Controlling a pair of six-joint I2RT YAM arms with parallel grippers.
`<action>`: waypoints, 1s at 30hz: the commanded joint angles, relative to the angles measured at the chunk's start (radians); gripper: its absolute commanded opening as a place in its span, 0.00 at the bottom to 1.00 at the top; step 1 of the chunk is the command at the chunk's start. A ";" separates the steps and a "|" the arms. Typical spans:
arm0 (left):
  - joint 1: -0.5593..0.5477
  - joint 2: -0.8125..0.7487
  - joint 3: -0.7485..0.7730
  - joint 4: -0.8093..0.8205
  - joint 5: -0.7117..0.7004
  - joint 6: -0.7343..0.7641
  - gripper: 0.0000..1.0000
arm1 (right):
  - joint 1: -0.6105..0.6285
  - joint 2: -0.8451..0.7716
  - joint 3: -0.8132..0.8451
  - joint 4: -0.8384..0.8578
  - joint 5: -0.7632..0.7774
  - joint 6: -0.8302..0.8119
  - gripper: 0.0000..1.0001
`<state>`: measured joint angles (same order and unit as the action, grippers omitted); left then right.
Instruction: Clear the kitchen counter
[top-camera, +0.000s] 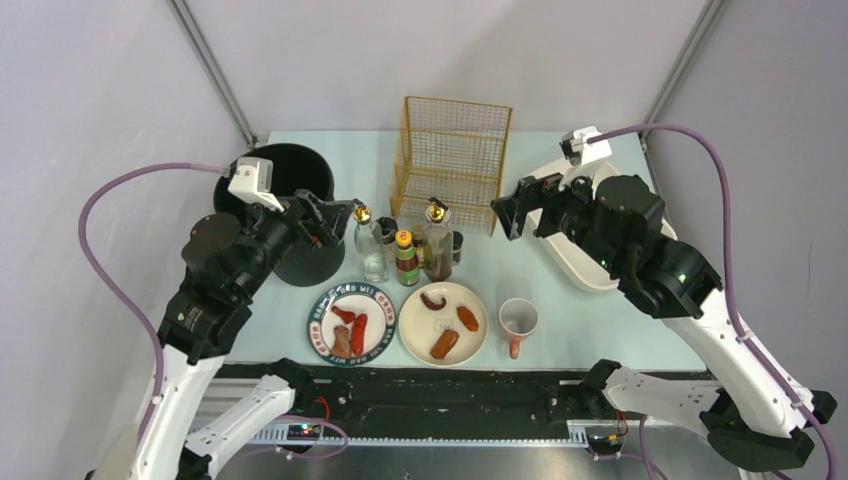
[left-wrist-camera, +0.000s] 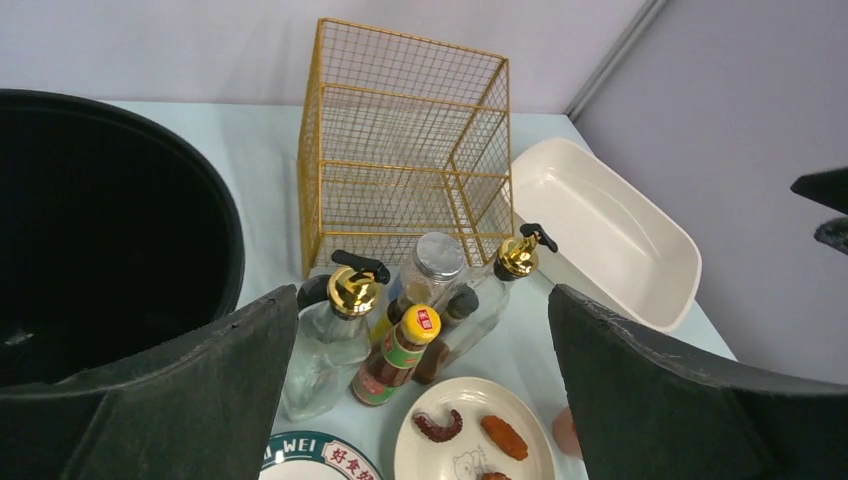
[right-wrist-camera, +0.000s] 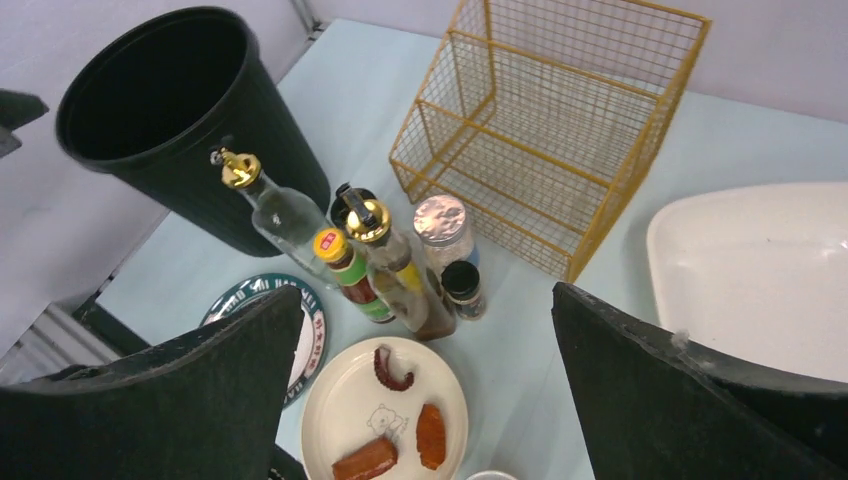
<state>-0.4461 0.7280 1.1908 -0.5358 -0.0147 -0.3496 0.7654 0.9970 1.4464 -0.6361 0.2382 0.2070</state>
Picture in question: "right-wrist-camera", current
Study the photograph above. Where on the white plastic basin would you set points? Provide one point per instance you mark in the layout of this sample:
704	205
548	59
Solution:
759	273

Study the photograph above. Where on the yellow wire basket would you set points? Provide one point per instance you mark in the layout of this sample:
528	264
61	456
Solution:
544	118

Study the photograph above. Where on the black plastic trash bin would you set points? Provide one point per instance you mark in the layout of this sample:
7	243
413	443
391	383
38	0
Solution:
150	108

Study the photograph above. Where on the purple octopus tentacle piece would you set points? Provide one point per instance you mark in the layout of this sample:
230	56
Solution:
385	374

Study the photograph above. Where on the pink ceramic mug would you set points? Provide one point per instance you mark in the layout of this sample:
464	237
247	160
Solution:
491	475

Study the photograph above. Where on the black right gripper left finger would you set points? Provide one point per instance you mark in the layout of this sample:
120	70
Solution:
203	405

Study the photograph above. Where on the orange fried food piece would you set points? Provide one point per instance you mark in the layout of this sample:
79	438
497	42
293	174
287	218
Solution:
431	437

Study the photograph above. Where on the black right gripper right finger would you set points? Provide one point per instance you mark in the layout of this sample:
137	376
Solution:
653	405

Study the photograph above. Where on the cream plate with bear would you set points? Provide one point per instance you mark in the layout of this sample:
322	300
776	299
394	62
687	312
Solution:
347	407

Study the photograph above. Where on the green rimmed printed plate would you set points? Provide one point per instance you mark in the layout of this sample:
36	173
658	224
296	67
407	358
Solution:
311	344

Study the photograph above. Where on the silver lid spice jar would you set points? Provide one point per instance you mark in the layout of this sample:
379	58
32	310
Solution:
444	229

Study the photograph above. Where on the small black lid spice jar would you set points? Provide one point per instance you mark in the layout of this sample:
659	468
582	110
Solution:
461	281

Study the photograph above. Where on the oil bottle with brown liquid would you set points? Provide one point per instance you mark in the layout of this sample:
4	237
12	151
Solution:
398	270

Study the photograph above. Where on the clear glass oil bottle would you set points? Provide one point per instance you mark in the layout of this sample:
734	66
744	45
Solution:
287	218

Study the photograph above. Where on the brown sausage piece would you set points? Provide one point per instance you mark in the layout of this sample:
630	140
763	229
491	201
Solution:
369	461

